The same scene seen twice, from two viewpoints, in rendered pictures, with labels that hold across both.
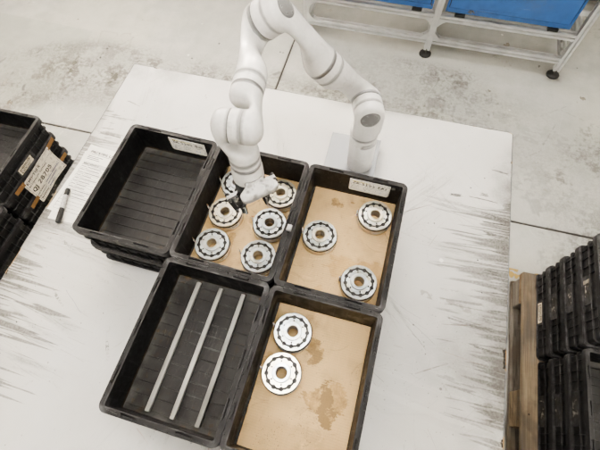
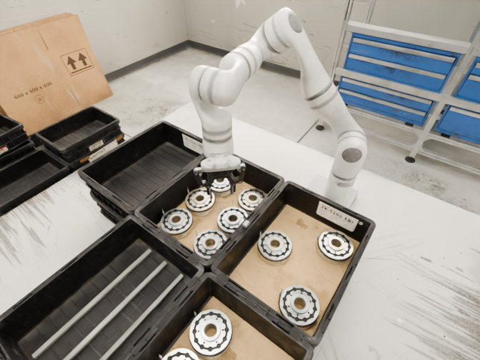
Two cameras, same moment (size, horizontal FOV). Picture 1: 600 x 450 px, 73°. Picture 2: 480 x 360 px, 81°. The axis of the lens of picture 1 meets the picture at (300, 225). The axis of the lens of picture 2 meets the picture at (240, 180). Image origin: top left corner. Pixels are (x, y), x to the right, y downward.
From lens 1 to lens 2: 0.38 m
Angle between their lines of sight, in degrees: 21
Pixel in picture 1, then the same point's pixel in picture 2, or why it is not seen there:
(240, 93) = (228, 61)
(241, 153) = (212, 116)
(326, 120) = (314, 166)
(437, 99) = not seen: hidden behind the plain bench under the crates
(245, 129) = (216, 81)
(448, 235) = (412, 296)
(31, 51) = (145, 99)
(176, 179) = (176, 168)
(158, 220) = (146, 191)
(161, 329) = (96, 280)
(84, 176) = not seen: hidden behind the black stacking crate
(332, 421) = not seen: outside the picture
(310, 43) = (309, 61)
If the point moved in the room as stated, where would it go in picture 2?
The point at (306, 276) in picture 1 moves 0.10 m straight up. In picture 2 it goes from (248, 280) to (249, 262)
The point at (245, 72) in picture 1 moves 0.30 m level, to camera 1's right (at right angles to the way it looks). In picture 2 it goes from (239, 49) to (386, 68)
